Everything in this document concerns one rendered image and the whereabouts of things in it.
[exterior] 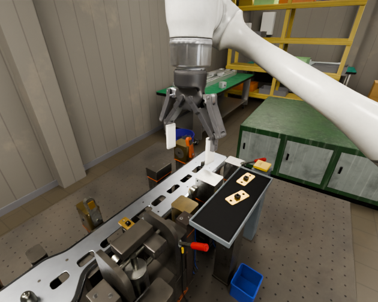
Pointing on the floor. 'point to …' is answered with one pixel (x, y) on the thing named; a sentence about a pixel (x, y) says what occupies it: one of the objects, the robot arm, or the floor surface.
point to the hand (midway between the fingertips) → (188, 151)
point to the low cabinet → (311, 153)
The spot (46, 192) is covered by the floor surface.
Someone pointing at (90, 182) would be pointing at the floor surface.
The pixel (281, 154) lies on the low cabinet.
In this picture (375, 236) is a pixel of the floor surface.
